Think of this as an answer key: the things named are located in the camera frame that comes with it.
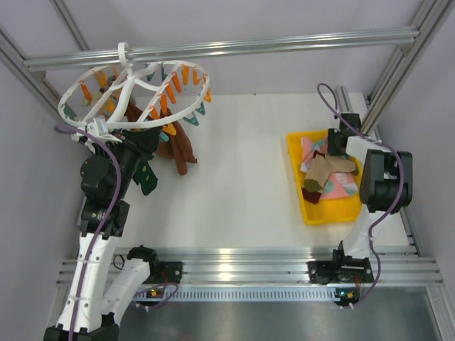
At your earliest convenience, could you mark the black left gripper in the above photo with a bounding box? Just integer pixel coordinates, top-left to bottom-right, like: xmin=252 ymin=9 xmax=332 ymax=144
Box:
xmin=105 ymin=124 xmax=161 ymax=197

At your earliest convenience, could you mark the white round clip hanger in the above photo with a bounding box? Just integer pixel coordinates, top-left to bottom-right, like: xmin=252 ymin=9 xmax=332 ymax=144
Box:
xmin=58 ymin=60 xmax=212 ymax=136

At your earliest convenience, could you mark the pink patterned sock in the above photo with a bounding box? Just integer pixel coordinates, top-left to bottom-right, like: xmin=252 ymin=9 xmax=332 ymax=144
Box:
xmin=321 ymin=173 xmax=358 ymax=200

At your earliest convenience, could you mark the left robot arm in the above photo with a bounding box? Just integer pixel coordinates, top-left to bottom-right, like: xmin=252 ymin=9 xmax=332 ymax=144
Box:
xmin=43 ymin=124 xmax=161 ymax=340

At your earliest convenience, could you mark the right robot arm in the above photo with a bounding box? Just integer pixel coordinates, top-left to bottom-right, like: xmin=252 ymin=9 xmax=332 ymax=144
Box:
xmin=323 ymin=112 xmax=413 ymax=283

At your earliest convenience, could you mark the brown sock on hanger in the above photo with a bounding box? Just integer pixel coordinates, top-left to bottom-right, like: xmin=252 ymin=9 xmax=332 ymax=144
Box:
xmin=124 ymin=101 xmax=198 ymax=176

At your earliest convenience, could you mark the dark green sock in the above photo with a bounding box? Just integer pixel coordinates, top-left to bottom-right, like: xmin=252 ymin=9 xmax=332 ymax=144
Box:
xmin=132 ymin=161 xmax=158 ymax=196

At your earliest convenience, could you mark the tan brown sock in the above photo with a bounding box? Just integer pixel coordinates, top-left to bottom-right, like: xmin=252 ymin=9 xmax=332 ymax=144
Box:
xmin=304 ymin=154 xmax=358 ymax=193

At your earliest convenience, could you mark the yellow plastic bin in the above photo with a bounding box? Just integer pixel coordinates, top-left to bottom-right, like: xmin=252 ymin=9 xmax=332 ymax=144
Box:
xmin=286 ymin=131 xmax=362 ymax=225

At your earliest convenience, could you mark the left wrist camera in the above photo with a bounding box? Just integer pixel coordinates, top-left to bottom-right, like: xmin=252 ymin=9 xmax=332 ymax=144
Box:
xmin=73 ymin=116 xmax=121 ymax=144

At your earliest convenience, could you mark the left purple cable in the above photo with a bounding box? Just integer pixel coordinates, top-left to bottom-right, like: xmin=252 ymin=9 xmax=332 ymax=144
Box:
xmin=52 ymin=124 xmax=180 ymax=341

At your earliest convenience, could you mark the purple cable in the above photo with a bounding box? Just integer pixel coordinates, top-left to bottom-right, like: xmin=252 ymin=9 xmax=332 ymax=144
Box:
xmin=316 ymin=82 xmax=406 ymax=310
xmin=52 ymin=124 xmax=180 ymax=341

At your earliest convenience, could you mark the aluminium top rail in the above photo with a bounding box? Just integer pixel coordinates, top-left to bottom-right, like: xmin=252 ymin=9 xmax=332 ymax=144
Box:
xmin=23 ymin=27 xmax=419 ymax=71

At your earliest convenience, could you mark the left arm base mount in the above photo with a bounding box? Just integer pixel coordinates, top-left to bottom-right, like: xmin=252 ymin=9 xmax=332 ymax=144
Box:
xmin=154 ymin=261 xmax=183 ymax=284

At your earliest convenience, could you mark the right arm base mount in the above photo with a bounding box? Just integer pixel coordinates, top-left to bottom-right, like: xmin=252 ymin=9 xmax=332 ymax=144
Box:
xmin=308 ymin=259 xmax=374 ymax=285

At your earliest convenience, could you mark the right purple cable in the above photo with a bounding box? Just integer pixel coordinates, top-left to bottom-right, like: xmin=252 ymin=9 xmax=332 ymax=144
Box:
xmin=316 ymin=82 xmax=406 ymax=310

